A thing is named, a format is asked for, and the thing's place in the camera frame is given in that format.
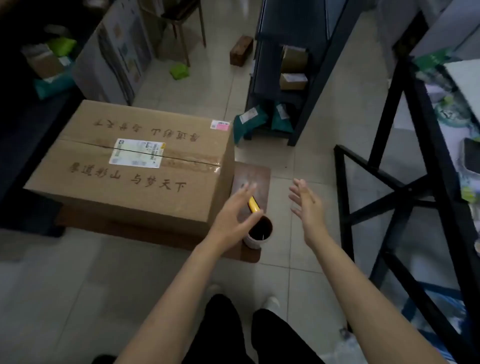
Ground brown cardboard box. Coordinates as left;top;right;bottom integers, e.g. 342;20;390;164
23;99;236;238

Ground person's left white shoe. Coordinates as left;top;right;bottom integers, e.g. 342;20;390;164
204;283;224;301

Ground dark shelf unit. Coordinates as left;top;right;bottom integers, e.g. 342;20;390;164
243;0;361;147

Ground black metal table frame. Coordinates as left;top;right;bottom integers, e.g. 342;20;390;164
333;11;480;364

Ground large white flat box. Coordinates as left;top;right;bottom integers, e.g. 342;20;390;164
71;0;155;107

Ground clear plastic bag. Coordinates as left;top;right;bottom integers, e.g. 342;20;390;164
322;329;370;364

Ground open cardboard box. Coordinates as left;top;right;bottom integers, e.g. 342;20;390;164
22;44;65;80

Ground person's left forearm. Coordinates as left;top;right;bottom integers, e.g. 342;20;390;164
114;239;235;364

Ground small dark brown box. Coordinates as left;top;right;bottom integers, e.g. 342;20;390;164
229;35;255;68

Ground person's right forearm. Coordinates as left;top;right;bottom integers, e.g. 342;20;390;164
305;230;449;364

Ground dark low cabinet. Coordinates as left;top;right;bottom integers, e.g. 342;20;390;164
0;0;89;239

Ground stretch film roll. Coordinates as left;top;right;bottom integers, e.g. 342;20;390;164
241;214;275;250

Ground green packet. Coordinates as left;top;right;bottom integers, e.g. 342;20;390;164
169;62;190;81

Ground green bag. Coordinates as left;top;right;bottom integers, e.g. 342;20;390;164
46;36;78;58

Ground person's right hand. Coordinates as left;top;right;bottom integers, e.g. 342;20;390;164
288;178;332;248

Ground blue plastic stool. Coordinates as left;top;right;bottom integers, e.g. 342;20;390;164
401;281;470;338

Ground brown wooden board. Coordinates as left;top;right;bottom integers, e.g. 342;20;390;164
56;161;272;263

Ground small cardboard parcel box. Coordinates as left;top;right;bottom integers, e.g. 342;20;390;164
279;73;309;91
280;45;309;74

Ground person's left hand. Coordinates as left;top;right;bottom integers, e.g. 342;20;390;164
204;181;265;253

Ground person's black trousers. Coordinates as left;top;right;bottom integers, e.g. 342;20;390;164
181;294;327;364

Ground large white carton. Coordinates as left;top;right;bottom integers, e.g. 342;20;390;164
410;0;480;61

